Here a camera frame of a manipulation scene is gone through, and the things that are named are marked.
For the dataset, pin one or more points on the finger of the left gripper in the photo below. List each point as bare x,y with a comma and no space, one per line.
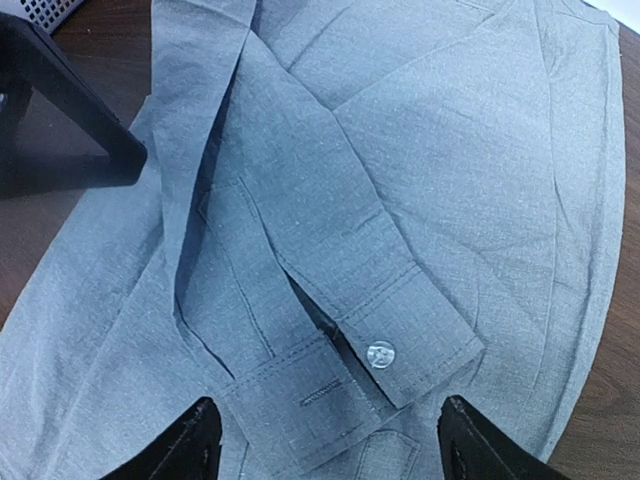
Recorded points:
30,61

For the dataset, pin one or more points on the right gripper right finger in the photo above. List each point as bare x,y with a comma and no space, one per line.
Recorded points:
473,448

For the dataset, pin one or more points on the white plastic basket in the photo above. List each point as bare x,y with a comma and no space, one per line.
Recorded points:
48,14

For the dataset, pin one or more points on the grey long sleeve shirt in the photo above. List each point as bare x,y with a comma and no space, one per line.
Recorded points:
351,210

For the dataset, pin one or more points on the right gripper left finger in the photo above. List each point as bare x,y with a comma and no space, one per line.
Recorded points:
189,448

